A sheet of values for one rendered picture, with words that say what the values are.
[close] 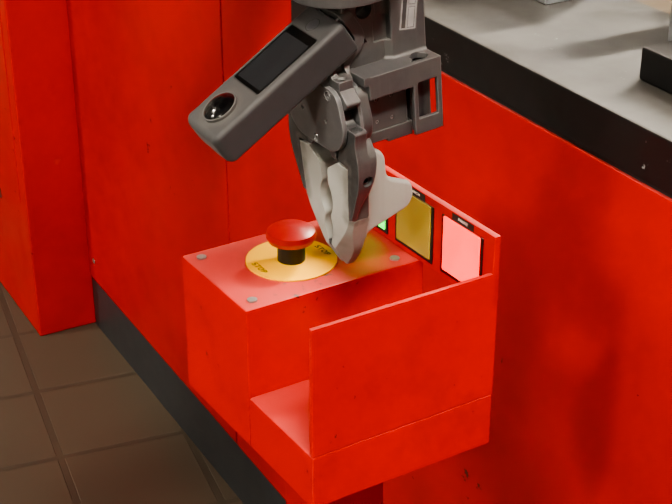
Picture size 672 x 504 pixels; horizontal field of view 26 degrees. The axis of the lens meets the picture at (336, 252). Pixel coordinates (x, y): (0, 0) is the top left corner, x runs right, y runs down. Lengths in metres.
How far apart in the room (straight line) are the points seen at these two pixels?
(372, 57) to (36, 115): 1.53
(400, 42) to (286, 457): 0.32
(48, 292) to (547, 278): 1.42
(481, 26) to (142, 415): 1.19
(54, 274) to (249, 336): 1.52
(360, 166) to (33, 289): 1.68
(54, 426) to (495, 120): 1.23
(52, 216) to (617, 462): 1.44
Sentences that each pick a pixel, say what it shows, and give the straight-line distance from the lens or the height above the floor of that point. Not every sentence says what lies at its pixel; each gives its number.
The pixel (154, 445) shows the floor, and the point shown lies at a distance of 2.31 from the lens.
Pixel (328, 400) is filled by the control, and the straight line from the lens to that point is 1.02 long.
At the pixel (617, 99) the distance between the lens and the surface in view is 1.22.
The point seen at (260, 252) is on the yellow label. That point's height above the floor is 0.78.
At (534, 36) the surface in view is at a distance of 1.36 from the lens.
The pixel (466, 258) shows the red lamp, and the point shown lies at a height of 0.81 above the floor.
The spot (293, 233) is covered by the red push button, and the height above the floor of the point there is 0.81.
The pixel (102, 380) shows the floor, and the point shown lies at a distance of 2.49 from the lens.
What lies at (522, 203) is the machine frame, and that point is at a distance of 1.32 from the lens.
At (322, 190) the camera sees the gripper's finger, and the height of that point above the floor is 0.88.
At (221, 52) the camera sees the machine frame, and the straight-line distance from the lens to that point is 1.86.
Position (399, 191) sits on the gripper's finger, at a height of 0.88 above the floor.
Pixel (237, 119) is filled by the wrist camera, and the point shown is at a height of 0.96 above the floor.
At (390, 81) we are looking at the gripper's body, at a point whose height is 0.97.
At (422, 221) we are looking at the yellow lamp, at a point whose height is 0.82.
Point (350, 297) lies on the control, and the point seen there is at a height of 0.77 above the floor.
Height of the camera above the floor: 1.31
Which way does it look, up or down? 27 degrees down
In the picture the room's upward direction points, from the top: straight up
